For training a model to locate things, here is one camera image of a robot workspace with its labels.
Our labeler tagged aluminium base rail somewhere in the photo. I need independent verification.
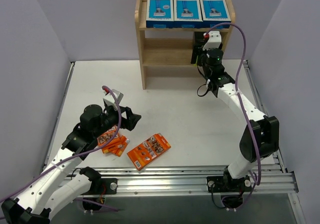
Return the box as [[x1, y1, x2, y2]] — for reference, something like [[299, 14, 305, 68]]
[[59, 165, 298, 197]]

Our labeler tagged purple cable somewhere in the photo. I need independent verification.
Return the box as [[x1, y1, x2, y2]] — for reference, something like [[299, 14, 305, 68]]
[[204, 22, 262, 187], [0, 85, 123, 205]]

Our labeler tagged black green Gillette box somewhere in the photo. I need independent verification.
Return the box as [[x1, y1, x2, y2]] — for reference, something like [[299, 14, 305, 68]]
[[218, 35, 224, 52], [192, 31, 207, 66]]

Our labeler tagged orange razor pack top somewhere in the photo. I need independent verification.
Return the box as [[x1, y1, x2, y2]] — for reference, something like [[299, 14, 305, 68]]
[[97, 125, 121, 154]]

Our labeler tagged white Harry's razor blister pack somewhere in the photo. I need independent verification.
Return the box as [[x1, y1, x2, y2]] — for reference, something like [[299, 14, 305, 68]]
[[146, 0, 174, 29]]

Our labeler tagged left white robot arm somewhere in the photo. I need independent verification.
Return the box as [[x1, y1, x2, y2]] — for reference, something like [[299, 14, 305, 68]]
[[1, 104, 141, 224]]

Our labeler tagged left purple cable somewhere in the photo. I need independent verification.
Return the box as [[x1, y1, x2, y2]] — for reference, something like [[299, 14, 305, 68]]
[[0, 85, 123, 205]]

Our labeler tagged orange razor pack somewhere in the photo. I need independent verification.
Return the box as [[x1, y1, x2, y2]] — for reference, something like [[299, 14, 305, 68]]
[[111, 135, 130, 157], [127, 133, 171, 171], [97, 125, 121, 154]]

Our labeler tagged wooden three-tier shelf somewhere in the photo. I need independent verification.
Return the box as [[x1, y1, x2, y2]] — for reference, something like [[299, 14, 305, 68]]
[[135, 0, 236, 89]]

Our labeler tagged orange razor pack front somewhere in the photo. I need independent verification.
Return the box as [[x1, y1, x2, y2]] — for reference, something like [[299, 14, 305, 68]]
[[127, 133, 171, 171]]

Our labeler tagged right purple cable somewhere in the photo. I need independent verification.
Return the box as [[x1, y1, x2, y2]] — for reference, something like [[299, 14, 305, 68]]
[[204, 22, 262, 187]]

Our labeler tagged blue Harry's razor box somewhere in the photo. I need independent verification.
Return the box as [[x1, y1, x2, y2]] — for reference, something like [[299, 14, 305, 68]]
[[199, 0, 231, 28], [173, 0, 203, 29]]

